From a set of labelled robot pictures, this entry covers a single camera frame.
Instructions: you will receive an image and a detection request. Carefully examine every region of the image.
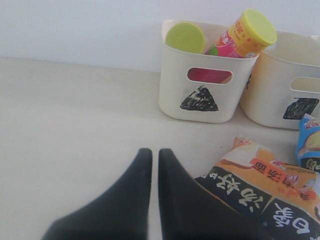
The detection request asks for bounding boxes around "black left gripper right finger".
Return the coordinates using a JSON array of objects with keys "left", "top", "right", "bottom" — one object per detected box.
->
[{"left": 158, "top": 148, "right": 265, "bottom": 240}]

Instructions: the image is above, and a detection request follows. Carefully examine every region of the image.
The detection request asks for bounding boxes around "cream bin with triangle mark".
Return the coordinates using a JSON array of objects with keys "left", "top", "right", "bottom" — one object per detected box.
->
[{"left": 158, "top": 19, "right": 260, "bottom": 124}]

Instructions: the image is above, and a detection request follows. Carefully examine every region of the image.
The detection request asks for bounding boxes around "blue instant noodle bag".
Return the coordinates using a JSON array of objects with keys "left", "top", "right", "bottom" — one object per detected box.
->
[{"left": 295, "top": 113, "right": 320, "bottom": 173}]

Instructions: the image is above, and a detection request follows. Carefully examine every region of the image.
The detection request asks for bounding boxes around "orange instant noodle bag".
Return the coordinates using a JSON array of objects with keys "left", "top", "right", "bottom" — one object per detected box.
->
[{"left": 196, "top": 136, "right": 320, "bottom": 240}]

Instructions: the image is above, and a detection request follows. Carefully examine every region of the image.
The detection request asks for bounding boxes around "cream bin with square mark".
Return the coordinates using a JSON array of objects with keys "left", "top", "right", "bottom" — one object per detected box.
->
[{"left": 240, "top": 31, "right": 320, "bottom": 129}]

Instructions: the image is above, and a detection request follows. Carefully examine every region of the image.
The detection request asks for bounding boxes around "pink chips can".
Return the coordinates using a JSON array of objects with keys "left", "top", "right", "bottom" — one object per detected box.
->
[{"left": 205, "top": 8, "right": 277, "bottom": 59}]

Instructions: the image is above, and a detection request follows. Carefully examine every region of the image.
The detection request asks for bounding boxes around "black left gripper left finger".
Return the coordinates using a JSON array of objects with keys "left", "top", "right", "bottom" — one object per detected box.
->
[{"left": 43, "top": 148, "right": 153, "bottom": 240}]

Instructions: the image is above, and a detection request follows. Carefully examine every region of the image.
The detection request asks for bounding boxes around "yellow Lays chips can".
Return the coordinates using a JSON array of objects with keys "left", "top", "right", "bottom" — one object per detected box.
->
[{"left": 164, "top": 22, "right": 206, "bottom": 54}]

